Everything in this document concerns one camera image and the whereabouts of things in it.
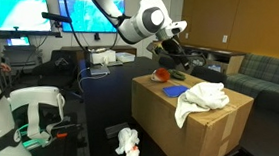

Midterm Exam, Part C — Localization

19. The white vr headset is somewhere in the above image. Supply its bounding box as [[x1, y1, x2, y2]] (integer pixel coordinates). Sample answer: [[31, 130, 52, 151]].
[[8, 86, 65, 142]]

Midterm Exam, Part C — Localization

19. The left wall monitor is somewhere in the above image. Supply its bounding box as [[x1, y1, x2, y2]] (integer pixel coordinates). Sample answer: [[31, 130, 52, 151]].
[[0, 0, 51, 32]]

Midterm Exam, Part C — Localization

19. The white plastic bag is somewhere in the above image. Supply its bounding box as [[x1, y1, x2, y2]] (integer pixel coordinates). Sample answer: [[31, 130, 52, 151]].
[[115, 127, 140, 156]]

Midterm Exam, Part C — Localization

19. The grey black eraser block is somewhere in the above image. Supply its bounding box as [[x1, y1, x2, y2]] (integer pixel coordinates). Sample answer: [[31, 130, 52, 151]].
[[104, 122, 129, 139]]

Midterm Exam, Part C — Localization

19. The brown cardboard box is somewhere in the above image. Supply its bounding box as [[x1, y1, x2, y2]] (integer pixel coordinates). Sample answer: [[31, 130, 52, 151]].
[[131, 75, 253, 156]]

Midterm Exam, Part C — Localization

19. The green toy cucumber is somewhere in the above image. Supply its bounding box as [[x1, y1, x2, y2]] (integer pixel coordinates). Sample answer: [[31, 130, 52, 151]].
[[168, 69, 186, 80]]

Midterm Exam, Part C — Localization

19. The green plaid sofa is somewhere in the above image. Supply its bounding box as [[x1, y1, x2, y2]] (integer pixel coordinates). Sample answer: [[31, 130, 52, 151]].
[[223, 52, 279, 118]]

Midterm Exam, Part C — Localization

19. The right wall monitor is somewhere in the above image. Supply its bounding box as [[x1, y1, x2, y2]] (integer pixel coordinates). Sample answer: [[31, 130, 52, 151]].
[[57, 0, 116, 33]]

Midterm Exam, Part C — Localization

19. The white towel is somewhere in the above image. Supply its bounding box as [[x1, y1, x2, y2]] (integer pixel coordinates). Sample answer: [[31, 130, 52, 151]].
[[174, 82, 229, 128]]

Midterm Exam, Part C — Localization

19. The black office chair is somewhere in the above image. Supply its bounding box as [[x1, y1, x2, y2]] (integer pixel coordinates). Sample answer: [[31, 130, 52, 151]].
[[33, 50, 77, 89]]

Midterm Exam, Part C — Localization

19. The wall monitor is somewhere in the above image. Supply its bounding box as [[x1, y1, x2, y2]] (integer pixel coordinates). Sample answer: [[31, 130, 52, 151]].
[[0, 0, 51, 32], [57, 0, 116, 33]]

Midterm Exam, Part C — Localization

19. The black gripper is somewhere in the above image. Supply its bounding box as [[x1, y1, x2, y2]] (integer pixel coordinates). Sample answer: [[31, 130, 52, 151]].
[[161, 38, 190, 70]]

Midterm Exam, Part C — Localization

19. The blue sponge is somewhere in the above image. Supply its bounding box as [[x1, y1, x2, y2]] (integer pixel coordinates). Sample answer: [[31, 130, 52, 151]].
[[163, 85, 188, 98]]

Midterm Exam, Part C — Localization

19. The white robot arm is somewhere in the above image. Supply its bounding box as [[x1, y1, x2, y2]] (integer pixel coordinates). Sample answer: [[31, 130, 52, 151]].
[[91, 0, 190, 70]]

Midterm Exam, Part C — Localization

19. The red white toy vegetable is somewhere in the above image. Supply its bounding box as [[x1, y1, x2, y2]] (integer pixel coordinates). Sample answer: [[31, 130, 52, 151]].
[[151, 68, 171, 83]]

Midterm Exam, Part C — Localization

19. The white tissue box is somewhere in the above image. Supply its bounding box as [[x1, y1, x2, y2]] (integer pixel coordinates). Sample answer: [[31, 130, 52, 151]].
[[90, 50, 116, 65]]

